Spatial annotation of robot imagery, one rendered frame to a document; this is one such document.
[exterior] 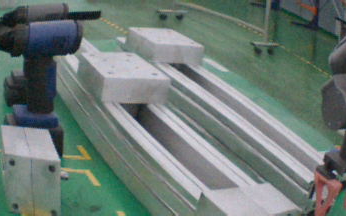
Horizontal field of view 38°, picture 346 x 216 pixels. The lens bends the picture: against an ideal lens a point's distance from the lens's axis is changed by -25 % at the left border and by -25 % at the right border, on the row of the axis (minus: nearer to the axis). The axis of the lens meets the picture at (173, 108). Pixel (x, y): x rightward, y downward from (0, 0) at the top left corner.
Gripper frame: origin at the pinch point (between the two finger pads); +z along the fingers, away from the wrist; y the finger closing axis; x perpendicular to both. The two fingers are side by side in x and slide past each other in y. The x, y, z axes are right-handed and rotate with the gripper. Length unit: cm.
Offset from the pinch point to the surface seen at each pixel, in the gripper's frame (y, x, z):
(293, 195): 5.0, -7.6, -0.3
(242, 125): 4.7, -28.1, -4.0
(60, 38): 35, -34, -15
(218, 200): 23.1, -1.7, -5.1
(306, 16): -733, -901, 68
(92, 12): -18, -181, 5
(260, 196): 17.4, -1.1, -5.0
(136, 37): 6, -72, -7
